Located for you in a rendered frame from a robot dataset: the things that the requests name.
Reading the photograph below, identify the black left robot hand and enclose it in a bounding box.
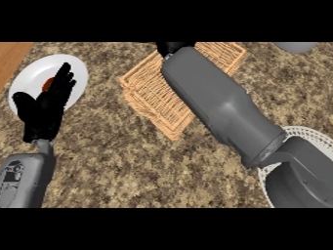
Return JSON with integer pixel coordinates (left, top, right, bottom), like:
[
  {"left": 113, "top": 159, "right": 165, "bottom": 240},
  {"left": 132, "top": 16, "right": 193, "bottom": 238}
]
[{"left": 11, "top": 62, "right": 78, "bottom": 144}]

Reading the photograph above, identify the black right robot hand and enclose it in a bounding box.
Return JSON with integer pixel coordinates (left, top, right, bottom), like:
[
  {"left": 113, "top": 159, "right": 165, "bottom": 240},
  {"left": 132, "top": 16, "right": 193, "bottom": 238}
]
[{"left": 154, "top": 41, "right": 197, "bottom": 60}]

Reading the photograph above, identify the woven orange placemat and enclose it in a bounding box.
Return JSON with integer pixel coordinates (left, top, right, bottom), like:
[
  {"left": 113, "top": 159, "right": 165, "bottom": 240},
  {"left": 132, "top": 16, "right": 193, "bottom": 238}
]
[{"left": 118, "top": 42, "right": 247, "bottom": 142}]

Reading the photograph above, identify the white perforated basket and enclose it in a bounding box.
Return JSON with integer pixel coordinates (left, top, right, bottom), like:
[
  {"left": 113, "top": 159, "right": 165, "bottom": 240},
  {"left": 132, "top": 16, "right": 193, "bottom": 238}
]
[{"left": 258, "top": 125, "right": 333, "bottom": 209}]

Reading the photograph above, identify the orange red food item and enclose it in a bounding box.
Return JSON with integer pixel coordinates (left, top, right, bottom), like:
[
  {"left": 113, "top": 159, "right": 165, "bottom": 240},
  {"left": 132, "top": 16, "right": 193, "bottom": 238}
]
[{"left": 41, "top": 76, "right": 56, "bottom": 93}]

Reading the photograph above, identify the white round plate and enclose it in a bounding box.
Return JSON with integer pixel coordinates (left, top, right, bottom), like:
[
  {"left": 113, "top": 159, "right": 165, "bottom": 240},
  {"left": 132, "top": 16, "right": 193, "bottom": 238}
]
[{"left": 7, "top": 54, "right": 90, "bottom": 115}]

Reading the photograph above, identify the grey rounded object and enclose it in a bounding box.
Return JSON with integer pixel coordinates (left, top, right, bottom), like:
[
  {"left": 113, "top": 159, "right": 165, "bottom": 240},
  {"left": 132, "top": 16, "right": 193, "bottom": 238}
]
[{"left": 272, "top": 42, "right": 319, "bottom": 55}]

